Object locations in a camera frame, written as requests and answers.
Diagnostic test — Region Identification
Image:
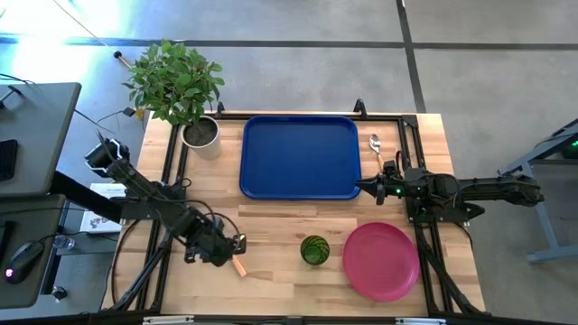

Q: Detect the gray desk top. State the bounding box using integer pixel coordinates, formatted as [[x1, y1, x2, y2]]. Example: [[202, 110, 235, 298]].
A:
[[0, 193, 67, 310], [0, 82, 83, 199]]

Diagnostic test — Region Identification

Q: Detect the blue plastic tray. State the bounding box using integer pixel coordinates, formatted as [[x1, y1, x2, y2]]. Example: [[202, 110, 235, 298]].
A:
[[238, 115, 363, 201]]

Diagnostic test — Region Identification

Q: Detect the black diagonal beam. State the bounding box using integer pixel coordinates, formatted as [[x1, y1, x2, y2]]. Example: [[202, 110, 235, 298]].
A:
[[49, 170, 130, 223]]

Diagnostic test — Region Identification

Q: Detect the black keyboard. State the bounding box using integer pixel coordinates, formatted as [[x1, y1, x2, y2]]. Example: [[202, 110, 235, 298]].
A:
[[0, 138, 19, 182]]

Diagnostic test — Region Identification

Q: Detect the black aluminium table frame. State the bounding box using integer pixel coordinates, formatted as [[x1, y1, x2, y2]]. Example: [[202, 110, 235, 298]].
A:
[[107, 97, 487, 317]]

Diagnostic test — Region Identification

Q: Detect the pink plastic plate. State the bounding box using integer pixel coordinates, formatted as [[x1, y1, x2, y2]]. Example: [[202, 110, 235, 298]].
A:
[[341, 221, 421, 302]]

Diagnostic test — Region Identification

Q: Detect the white plant pot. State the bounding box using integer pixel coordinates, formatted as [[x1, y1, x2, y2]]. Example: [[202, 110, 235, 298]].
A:
[[180, 115, 222, 162]]

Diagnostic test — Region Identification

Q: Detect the fork with orange handle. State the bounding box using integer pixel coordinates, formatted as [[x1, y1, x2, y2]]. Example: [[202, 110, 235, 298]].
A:
[[231, 255, 248, 278]]

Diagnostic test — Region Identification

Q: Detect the clear plastic bottle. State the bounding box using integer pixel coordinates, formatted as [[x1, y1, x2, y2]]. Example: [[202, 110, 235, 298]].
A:
[[52, 234, 76, 251]]

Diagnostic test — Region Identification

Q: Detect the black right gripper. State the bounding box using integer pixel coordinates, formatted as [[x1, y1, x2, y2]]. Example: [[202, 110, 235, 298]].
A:
[[356, 166, 410, 202]]

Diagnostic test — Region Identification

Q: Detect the white metal bracket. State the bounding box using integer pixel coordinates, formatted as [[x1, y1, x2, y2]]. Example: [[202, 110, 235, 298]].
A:
[[143, 315, 195, 325], [396, 317, 447, 325]]

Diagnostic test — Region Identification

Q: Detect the green leafy plant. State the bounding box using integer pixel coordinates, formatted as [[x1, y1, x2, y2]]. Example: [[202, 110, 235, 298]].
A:
[[121, 39, 226, 127]]

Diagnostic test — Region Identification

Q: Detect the gray metal table frame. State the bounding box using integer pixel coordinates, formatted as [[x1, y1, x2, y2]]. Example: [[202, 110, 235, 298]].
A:
[[498, 117, 578, 265]]

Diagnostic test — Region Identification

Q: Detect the spoon with wooden handle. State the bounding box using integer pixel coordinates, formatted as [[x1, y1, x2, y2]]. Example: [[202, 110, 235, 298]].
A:
[[368, 134, 386, 172]]

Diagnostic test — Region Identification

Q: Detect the green textured cup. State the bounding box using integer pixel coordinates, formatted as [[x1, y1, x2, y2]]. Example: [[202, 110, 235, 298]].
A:
[[300, 234, 331, 266]]

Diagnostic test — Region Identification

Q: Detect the white printed sheet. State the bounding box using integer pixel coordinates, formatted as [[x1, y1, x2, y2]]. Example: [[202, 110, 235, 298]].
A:
[[79, 181, 128, 235]]

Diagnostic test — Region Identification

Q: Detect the black power cable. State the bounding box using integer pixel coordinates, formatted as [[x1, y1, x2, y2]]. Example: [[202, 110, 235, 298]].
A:
[[74, 107, 145, 135]]

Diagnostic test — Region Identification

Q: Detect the black computer mouse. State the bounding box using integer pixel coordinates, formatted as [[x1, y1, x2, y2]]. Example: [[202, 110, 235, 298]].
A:
[[4, 240, 45, 285]]

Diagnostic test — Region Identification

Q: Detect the stand leg with black foot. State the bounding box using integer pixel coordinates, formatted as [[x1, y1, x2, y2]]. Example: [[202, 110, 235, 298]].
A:
[[112, 50, 133, 70]]

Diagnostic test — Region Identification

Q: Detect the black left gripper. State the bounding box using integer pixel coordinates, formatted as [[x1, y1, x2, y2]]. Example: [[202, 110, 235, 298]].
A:
[[193, 218, 247, 268]]

